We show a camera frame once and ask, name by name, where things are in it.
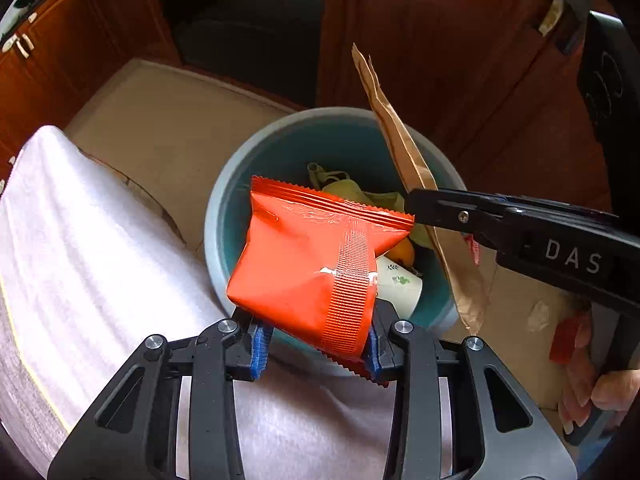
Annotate small orange fruit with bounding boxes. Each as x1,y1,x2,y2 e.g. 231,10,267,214
387,237,417,267

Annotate person's right hand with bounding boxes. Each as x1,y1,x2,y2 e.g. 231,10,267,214
559,319,640,434

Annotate purple wood-print tablecloth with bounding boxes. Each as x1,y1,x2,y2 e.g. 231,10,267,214
0,280,71,466

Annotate white paper scrap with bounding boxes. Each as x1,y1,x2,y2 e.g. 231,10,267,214
527,301,551,332

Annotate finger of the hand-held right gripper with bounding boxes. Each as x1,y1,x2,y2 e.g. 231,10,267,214
480,193,622,234
404,188,522,254

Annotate red plastic piece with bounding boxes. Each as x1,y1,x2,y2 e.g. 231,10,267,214
549,310,590,365

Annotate teal plastic bin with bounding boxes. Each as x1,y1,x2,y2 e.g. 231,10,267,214
204,106,469,377

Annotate white towel cloth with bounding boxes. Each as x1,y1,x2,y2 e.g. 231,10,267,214
0,125,453,480

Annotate yellow fruit peel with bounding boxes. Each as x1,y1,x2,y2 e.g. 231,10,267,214
306,161,434,249

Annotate wooden drawer cabinet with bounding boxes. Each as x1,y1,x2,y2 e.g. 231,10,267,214
0,0,182,181

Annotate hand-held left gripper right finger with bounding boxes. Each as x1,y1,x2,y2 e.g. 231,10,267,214
364,300,579,480

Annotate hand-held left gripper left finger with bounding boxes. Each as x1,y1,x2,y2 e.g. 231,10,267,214
47,309,275,480

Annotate white paper cup green print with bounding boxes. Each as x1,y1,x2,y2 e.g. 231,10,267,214
375,255,424,319

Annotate brown paper bag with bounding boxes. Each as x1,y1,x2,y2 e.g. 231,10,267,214
351,42,492,337

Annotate wooden door cabinet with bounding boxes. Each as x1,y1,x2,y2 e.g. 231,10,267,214
315,0,621,212

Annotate red snack packet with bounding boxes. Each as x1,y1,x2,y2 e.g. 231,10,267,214
226,175,416,389

